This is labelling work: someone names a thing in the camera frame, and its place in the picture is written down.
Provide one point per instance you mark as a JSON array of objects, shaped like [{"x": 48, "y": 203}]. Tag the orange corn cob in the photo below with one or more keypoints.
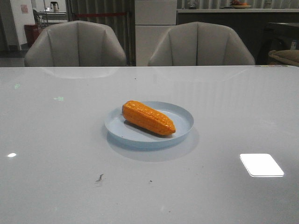
[{"x": 148, "y": 118}]

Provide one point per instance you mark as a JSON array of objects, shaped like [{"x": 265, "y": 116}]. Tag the light blue round plate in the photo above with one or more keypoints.
[{"x": 128, "y": 134}]

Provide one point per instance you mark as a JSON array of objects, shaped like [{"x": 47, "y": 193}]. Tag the grey leather chair right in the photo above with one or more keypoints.
[{"x": 200, "y": 44}]

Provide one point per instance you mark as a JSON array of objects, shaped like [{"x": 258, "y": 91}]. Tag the grey leather chair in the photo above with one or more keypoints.
[
  {"x": 200, "y": 44},
  {"x": 76, "y": 44}
]

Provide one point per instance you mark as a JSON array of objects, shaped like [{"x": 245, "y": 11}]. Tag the white cabinet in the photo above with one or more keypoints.
[{"x": 152, "y": 18}]

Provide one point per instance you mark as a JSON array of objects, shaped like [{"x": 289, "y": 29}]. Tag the grey leather chair left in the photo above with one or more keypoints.
[{"x": 76, "y": 44}]

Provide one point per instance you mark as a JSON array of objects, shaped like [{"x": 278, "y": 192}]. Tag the fruit bowl on counter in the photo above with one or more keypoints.
[{"x": 236, "y": 4}]

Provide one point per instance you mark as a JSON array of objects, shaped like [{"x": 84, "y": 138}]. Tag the red bin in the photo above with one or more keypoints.
[{"x": 32, "y": 31}]

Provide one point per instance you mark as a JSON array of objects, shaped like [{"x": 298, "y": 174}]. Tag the brown cushioned sofa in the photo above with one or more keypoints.
[{"x": 287, "y": 57}]

